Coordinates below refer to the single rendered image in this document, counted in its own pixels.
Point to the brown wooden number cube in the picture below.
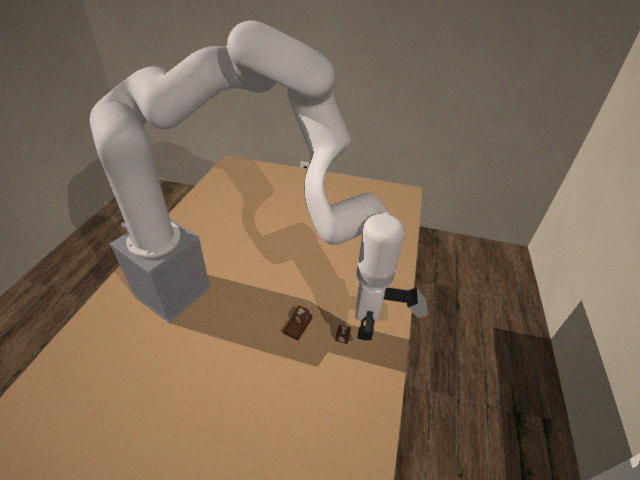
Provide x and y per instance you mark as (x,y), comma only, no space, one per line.
(343,334)
(301,315)

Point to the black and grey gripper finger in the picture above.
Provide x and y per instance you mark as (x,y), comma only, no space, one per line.
(367,328)

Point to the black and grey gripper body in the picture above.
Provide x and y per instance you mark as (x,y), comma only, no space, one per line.
(369,299)

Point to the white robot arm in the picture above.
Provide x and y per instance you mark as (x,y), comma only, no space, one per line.
(255,49)

